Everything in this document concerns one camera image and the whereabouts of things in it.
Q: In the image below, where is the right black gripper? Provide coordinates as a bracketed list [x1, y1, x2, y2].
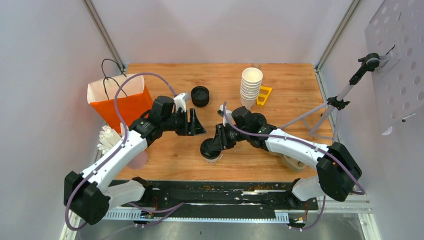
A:
[209, 122, 249, 152]

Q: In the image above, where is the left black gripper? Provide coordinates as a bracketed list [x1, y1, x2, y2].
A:
[162, 108, 208, 137]

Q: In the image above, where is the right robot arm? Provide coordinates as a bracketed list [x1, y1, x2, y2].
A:
[201, 104, 365, 209]

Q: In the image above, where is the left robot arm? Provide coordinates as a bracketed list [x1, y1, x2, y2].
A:
[63, 92, 206, 225]

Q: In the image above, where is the orange paper takeout bag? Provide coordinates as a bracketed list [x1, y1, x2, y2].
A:
[86, 73, 153, 134]

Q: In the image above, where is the stack of black lids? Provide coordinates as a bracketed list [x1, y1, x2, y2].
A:
[190, 86, 210, 108]

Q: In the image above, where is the stack of white paper cups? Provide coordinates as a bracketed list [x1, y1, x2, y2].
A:
[240, 67, 263, 110]

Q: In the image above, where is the yellow plastic holder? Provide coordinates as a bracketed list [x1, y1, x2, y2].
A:
[256, 86, 273, 107]

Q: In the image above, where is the brown pulp cup carrier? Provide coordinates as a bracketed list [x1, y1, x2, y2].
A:
[269, 151, 308, 173]

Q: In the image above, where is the pink cup with packets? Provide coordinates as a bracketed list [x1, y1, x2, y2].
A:
[97, 125, 148, 170]

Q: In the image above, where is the grey tripod stand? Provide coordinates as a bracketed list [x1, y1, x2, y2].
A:
[279, 53, 391, 143]

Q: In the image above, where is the white perforated panel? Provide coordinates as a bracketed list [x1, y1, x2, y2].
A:
[364, 0, 424, 135]

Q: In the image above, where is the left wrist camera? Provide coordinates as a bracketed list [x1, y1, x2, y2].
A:
[173, 92, 190, 113]

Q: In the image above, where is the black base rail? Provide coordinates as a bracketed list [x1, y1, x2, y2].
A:
[99, 179, 372, 223]

